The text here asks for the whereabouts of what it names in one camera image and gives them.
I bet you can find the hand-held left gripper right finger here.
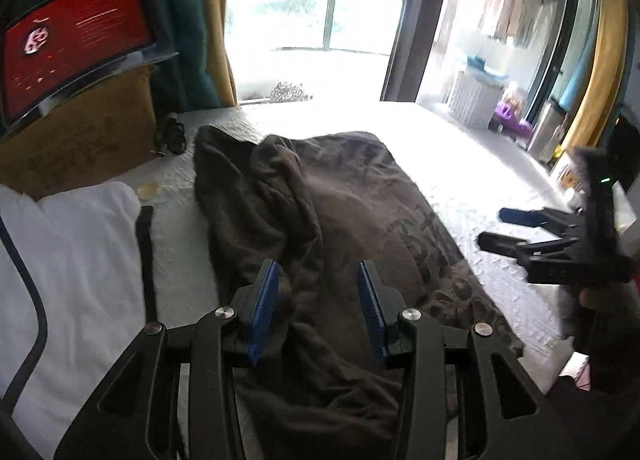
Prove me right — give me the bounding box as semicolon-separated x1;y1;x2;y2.
356;260;582;460

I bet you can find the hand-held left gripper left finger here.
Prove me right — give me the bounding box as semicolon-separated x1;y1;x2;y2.
54;260;281;460

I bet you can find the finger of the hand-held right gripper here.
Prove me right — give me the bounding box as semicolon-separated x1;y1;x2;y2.
499;207;581;236
477;231;576;283

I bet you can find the dark grey t-shirt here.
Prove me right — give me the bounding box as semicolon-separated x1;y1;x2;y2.
192;125;526;460

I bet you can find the person's right hand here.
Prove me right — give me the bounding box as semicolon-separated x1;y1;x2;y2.
575;285;631;381

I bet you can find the steel tumbler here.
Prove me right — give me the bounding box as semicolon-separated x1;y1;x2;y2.
527;100;568;163

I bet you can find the purple cloth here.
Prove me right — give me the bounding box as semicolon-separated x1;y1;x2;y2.
492;100;536;138

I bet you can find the white perforated basket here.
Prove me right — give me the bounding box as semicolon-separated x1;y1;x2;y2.
446;69;506;128

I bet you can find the yellow curtain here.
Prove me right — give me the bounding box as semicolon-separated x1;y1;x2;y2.
202;0;238;108
562;0;628;151

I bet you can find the white pillow black trim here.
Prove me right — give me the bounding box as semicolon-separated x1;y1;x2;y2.
0;180;158;460

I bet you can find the small potted plant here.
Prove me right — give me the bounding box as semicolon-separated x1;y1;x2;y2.
270;82;313;104

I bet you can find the brown cardboard box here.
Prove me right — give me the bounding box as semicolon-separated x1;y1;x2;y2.
0;65;161;201

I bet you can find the dark balcony railing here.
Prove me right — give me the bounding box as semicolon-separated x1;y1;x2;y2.
227;0;403;56

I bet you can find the tablet with red screen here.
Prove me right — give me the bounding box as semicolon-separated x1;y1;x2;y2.
0;0;178;123

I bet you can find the black coiled cable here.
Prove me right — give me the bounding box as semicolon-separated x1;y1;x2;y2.
152;116;188;157

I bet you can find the dark window frame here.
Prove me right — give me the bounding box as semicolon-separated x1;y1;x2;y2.
380;0;456;104

